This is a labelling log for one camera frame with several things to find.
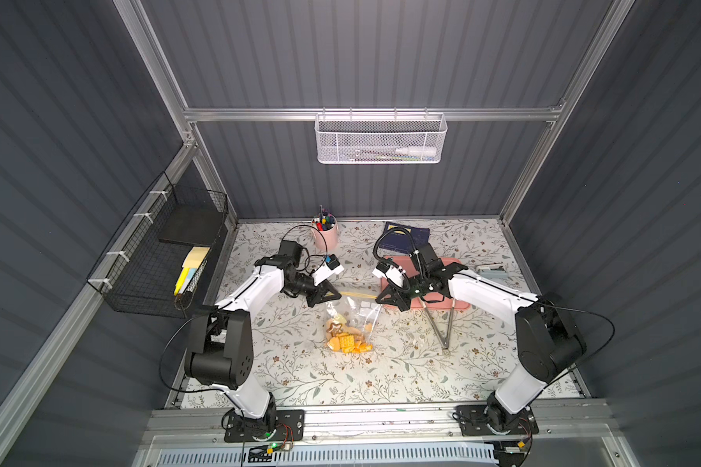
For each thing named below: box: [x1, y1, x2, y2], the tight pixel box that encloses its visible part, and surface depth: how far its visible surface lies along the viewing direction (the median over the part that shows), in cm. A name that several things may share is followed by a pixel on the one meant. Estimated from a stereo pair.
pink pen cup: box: [311, 215, 338, 251], surface depth 106 cm
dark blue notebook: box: [380, 220, 431, 254], surface depth 116 cm
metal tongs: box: [421, 298, 456, 350], surface depth 91 cm
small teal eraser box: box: [476, 263, 508, 281], surface depth 104 cm
